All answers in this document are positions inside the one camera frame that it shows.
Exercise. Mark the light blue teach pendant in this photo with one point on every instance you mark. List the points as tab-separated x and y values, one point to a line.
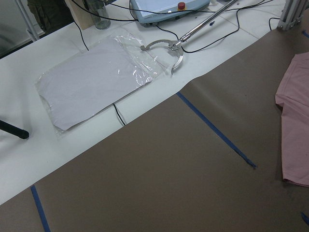
151	12

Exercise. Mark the aluminium frame post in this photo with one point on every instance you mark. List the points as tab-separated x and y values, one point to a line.
292	14

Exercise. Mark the clear glass bottle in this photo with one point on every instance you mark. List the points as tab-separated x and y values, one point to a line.
98	13

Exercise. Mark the pink Snoopy t-shirt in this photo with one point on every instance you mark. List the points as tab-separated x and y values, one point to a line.
293	96

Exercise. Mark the black rod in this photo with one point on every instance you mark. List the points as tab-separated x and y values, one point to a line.
23	134

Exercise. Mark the paper sheet in plastic sleeve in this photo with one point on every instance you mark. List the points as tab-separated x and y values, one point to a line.
85	84

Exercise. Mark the metal reacher grabber tool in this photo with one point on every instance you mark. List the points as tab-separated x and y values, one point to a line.
176	46

